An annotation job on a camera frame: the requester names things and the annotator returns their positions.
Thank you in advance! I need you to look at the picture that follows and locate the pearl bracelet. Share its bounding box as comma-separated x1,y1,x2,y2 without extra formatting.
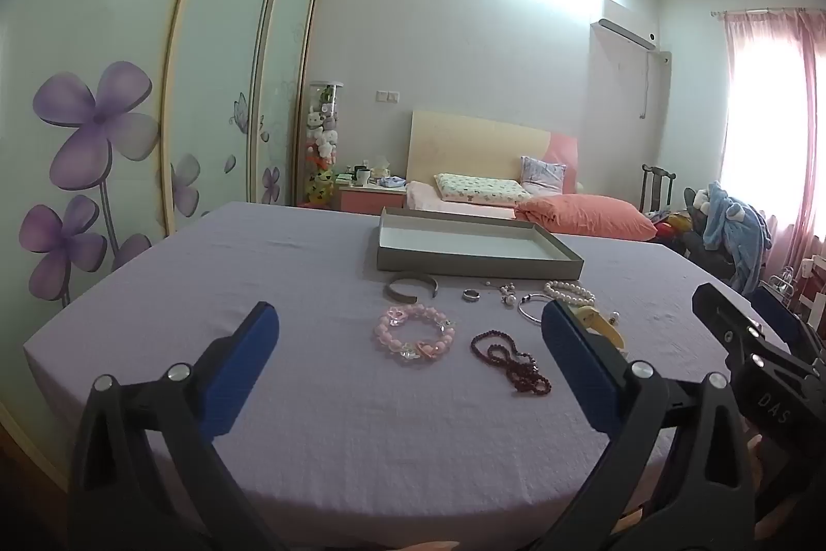
544,280,596,305

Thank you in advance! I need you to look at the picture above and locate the cream and pink headboard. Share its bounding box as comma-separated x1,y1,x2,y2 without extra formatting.
408,110,579,197

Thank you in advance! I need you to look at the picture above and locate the grey shallow tray box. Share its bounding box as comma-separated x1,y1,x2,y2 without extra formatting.
377,207,585,281

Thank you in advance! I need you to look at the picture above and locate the purple patterned pillow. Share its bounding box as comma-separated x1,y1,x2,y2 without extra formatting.
520,156,567,197

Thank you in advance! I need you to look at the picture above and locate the dark wooden chair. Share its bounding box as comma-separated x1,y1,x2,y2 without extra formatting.
641,164,676,214

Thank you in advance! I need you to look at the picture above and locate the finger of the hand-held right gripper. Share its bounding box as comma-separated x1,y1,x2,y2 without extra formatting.
692,283,769,361
750,286,826,361

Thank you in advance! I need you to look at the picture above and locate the pink nightstand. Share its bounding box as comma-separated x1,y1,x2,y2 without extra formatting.
340,184,407,215

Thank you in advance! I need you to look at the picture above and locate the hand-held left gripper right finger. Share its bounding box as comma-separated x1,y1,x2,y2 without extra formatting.
541,301,757,551

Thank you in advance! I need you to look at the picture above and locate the white air conditioner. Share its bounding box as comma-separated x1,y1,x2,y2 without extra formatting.
597,17,660,52

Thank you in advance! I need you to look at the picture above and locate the silver bangle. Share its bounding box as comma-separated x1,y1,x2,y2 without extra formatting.
518,293,556,325

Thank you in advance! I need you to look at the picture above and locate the cream patterned pillow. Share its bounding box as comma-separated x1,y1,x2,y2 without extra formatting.
434,173,530,204

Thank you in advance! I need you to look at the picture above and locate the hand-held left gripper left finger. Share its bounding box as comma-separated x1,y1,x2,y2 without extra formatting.
68,302,285,551

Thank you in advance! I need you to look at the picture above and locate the pink bead bracelet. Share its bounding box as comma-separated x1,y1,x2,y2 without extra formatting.
372,304,456,364

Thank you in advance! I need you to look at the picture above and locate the plush toy display tube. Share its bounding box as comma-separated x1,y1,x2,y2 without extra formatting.
302,81,345,207

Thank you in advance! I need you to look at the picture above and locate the flower print sliding wardrobe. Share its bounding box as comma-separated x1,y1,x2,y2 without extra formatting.
0,0,324,462

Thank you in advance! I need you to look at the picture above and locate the grey cuff bangle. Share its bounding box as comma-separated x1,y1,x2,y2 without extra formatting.
385,275,440,303

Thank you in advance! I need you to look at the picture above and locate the dark red bead necklace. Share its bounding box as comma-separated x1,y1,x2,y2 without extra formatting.
471,332,552,396

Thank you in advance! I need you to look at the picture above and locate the pink curtain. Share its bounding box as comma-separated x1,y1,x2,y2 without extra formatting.
711,9,826,294

